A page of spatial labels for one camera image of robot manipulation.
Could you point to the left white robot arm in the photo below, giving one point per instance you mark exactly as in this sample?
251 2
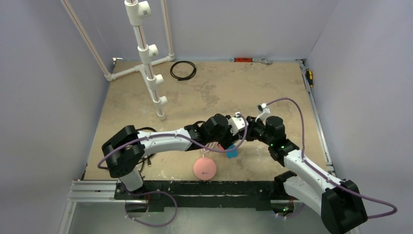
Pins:
123 150

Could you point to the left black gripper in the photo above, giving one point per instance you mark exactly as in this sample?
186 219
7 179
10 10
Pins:
230 138

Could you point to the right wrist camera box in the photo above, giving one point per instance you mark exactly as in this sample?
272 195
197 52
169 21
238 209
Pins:
264 112

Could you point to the blue plug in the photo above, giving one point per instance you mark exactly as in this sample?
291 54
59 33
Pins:
232 151

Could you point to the yellow black screwdriver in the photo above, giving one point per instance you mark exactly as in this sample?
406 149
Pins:
309 77

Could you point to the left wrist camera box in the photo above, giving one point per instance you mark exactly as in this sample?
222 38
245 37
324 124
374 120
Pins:
237 123

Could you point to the pink plug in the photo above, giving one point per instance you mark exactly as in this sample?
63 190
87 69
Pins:
219 148

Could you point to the white PVC pipe frame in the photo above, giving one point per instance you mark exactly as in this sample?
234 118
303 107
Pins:
136 11

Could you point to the pink round puck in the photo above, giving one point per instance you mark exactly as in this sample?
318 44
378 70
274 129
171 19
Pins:
204 168

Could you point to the red adjustable wrench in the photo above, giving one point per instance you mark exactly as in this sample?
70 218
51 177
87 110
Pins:
262 60

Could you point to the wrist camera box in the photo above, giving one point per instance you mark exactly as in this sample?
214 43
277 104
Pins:
237 123
264 112

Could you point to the aluminium frame rail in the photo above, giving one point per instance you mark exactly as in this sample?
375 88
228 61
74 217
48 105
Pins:
93 191

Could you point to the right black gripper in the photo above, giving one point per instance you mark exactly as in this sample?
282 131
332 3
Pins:
251 123

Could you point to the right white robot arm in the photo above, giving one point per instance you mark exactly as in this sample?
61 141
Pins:
336 201

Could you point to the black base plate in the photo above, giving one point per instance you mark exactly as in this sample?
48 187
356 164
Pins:
258 195

